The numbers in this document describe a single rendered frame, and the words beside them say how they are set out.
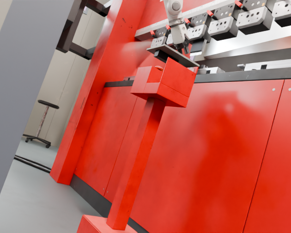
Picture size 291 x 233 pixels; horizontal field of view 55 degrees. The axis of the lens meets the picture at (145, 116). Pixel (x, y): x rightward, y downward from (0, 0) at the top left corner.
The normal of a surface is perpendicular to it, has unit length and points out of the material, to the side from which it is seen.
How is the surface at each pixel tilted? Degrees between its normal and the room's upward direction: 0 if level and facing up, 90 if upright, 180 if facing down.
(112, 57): 90
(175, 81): 90
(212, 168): 90
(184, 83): 90
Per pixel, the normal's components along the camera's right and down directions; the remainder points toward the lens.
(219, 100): -0.79, -0.33
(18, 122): 0.44, 0.04
